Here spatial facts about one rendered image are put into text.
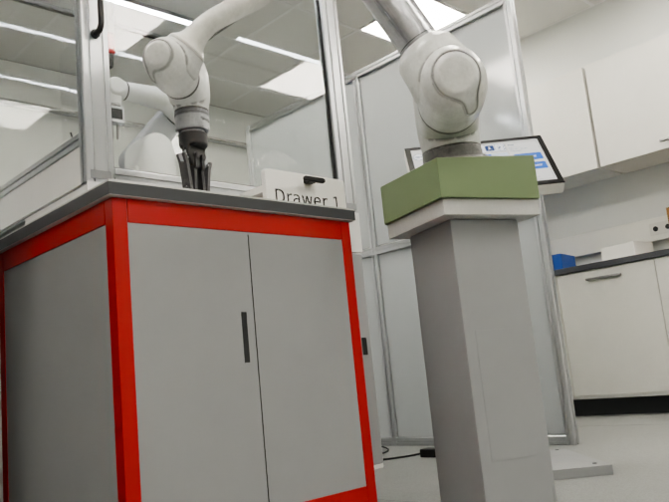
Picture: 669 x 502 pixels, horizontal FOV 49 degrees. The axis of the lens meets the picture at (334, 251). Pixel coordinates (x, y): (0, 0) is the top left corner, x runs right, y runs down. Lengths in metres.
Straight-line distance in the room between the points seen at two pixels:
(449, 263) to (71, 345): 0.87
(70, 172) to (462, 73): 1.10
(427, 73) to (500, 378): 0.72
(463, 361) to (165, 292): 0.73
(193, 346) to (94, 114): 0.90
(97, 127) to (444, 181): 0.95
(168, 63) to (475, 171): 0.77
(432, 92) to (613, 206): 3.84
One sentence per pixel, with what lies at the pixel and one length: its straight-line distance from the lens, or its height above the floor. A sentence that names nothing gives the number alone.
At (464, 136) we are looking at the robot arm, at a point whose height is 0.94.
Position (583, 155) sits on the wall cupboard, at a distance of 5.18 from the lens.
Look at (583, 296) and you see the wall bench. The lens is 4.71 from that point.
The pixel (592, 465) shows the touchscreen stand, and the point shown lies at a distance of 2.49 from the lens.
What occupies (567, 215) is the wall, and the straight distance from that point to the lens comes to 5.59.
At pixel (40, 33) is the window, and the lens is 2.52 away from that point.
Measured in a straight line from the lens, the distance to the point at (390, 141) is 3.98.
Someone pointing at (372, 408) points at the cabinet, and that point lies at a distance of 2.56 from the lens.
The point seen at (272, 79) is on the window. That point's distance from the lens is 2.56.
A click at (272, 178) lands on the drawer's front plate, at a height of 0.90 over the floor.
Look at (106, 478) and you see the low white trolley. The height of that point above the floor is 0.24.
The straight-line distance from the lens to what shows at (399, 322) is 3.86.
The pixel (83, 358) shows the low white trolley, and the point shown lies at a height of 0.46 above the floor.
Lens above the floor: 0.37
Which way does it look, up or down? 10 degrees up
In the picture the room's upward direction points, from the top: 6 degrees counter-clockwise
